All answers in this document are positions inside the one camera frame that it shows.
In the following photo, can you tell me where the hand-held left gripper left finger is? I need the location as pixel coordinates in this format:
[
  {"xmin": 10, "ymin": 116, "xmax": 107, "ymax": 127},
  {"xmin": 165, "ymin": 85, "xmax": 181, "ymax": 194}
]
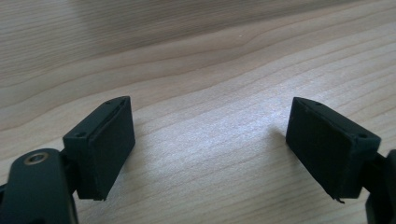
[{"xmin": 62, "ymin": 95, "xmax": 136, "ymax": 202}]

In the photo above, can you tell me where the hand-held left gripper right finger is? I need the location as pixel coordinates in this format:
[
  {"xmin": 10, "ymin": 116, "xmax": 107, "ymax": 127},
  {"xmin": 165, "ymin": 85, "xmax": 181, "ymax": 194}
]
[{"xmin": 285, "ymin": 96, "xmax": 382, "ymax": 201}]

